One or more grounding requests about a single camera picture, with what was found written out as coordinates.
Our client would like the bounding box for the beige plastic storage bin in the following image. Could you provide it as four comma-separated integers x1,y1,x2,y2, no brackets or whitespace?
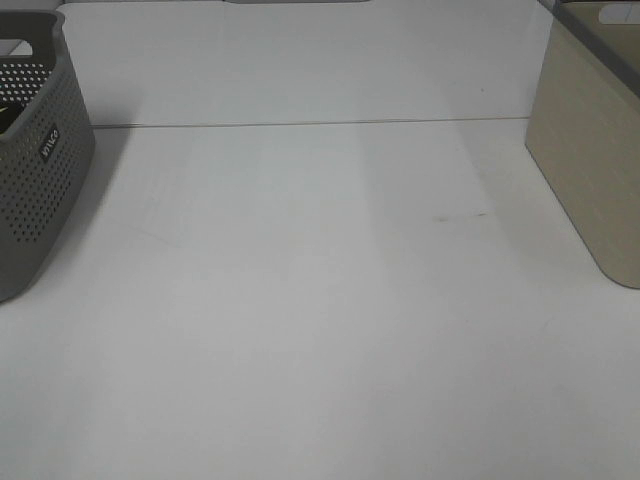
525,1,639,289

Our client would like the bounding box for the grey perforated plastic basket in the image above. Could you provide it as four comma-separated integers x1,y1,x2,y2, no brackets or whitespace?
1,10,95,301

